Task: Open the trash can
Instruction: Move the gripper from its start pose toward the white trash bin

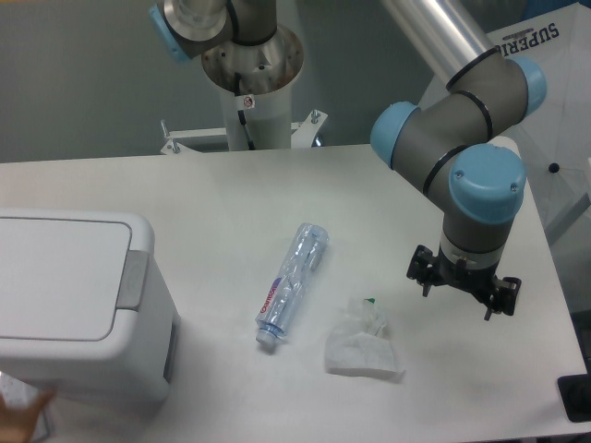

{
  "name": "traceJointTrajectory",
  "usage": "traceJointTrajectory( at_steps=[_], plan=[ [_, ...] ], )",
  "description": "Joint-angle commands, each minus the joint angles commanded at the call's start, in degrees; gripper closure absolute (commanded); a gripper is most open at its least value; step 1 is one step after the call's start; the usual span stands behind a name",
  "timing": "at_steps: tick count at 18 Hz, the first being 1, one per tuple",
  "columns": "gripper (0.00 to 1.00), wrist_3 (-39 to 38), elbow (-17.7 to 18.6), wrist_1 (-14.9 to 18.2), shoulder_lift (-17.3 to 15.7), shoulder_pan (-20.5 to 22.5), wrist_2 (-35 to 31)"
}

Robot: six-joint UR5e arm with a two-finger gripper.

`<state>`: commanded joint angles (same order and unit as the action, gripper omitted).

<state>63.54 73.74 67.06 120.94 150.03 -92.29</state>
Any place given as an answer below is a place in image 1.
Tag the crushed clear plastic bottle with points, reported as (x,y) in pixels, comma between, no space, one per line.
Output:
(288,288)

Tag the crumpled white tissue wrapper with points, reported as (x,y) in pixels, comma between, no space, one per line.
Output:
(360,345)

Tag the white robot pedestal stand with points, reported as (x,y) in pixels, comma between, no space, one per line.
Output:
(254,84)

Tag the white Superior umbrella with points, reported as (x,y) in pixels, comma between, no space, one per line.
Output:
(554,141)

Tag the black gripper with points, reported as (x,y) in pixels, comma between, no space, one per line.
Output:
(468,272)

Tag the black device at table edge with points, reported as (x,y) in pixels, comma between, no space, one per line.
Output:
(575,396)

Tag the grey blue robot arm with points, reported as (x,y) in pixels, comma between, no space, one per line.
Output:
(446,151)

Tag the person's hand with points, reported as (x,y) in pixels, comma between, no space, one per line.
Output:
(18,424)

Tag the white push-lid trash can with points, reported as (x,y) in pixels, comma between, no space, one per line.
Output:
(85,309)

